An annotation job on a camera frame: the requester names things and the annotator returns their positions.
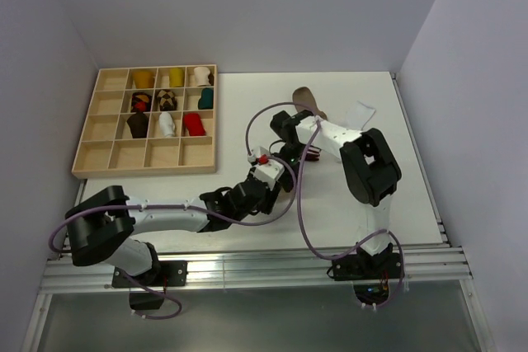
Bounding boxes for brown sock striped cuff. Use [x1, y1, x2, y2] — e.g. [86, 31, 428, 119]
[291, 87, 329, 162]

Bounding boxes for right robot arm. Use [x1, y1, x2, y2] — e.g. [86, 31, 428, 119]
[270, 110, 402, 278]

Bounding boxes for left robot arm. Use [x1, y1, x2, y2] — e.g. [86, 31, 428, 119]
[66, 175, 283, 286]

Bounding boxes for white sock black stripes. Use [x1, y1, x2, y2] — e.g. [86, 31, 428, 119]
[341, 101, 376, 130]

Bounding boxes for teal rolled sock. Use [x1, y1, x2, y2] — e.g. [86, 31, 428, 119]
[197, 87, 214, 110]

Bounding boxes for white rolled sock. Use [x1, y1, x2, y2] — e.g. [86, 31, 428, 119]
[158, 111, 176, 138]

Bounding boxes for cream rolled sock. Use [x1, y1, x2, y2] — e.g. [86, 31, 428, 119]
[193, 66, 214, 87]

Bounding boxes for wooden compartment tray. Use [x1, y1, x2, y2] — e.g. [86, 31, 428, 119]
[72, 64, 218, 179]

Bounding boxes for brown tan checkered rolled sock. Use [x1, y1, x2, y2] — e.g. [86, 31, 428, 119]
[157, 90, 177, 112]

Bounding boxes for dark brown rolled sock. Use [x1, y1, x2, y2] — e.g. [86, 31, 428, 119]
[126, 112, 149, 138]

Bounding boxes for brown red argyle rolled sock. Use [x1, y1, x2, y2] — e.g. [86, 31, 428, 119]
[130, 92, 152, 113]

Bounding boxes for mustard yellow rolled sock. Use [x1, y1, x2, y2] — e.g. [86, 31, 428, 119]
[131, 69, 155, 89]

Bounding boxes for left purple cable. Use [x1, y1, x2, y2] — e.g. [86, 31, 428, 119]
[47, 153, 298, 321]

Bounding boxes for purple cable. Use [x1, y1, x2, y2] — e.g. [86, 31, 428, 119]
[244, 101, 404, 311]
[47, 153, 298, 321]

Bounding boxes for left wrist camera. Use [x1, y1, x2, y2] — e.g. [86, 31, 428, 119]
[247, 146, 285, 189]

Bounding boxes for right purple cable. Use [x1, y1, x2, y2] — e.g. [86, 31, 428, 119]
[244, 101, 404, 311]

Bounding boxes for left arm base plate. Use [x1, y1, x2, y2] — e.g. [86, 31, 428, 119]
[111, 260, 188, 289]

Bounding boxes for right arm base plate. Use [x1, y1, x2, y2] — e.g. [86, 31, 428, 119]
[327, 252, 404, 281]

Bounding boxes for aluminium rail frame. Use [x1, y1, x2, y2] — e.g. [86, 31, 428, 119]
[24, 73, 496, 352]

